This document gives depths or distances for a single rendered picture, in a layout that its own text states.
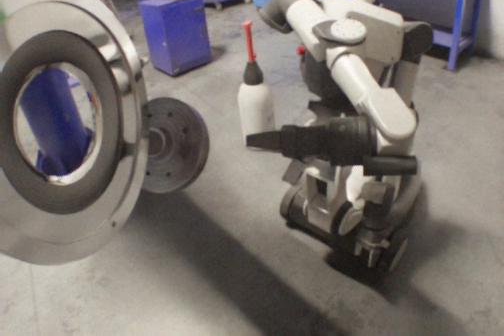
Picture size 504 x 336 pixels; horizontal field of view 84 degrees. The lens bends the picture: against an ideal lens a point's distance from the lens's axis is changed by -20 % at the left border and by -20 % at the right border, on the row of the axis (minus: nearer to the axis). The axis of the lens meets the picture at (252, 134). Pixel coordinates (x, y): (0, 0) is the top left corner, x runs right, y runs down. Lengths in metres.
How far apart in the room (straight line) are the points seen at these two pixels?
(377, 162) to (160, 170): 0.42
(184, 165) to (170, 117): 0.10
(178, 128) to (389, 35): 0.62
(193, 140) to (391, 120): 0.37
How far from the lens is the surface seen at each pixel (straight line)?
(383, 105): 0.60
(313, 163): 1.17
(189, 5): 3.31
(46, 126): 2.03
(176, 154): 0.70
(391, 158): 0.59
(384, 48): 0.99
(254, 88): 1.96
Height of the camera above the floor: 1.27
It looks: 33 degrees down
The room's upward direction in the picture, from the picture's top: 7 degrees counter-clockwise
